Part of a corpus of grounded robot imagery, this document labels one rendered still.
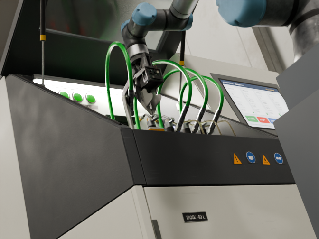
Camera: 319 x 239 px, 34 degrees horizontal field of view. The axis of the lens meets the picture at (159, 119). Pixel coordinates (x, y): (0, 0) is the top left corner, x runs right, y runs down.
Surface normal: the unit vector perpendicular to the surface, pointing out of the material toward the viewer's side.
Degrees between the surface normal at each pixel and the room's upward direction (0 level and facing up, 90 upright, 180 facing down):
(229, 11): 97
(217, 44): 90
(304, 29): 73
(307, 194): 90
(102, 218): 90
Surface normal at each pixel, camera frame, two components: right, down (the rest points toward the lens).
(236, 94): 0.51, -0.66
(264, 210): 0.58, -0.47
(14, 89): -0.77, -0.07
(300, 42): -0.89, -0.26
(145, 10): 0.33, -0.47
